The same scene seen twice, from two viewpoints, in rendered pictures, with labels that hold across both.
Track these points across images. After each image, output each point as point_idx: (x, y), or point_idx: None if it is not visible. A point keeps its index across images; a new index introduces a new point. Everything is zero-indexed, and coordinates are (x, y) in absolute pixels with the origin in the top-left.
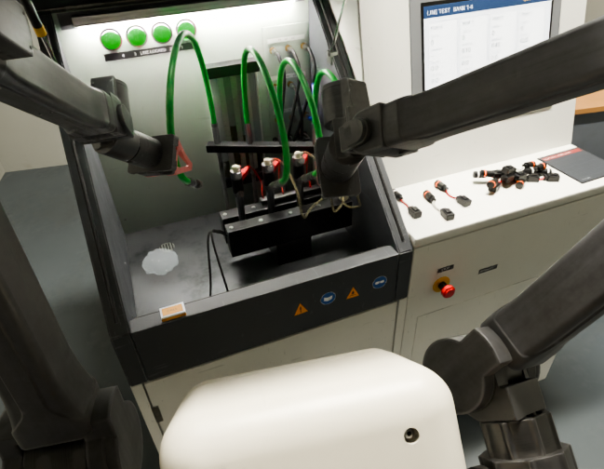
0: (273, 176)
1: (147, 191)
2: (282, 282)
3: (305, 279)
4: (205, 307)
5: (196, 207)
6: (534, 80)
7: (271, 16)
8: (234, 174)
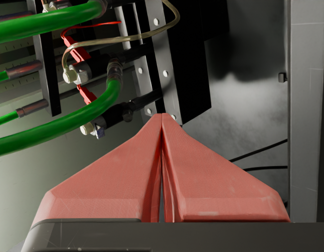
0: (96, 62)
1: (110, 150)
2: (306, 94)
3: (319, 51)
4: (308, 210)
5: (125, 94)
6: None
7: None
8: (98, 138)
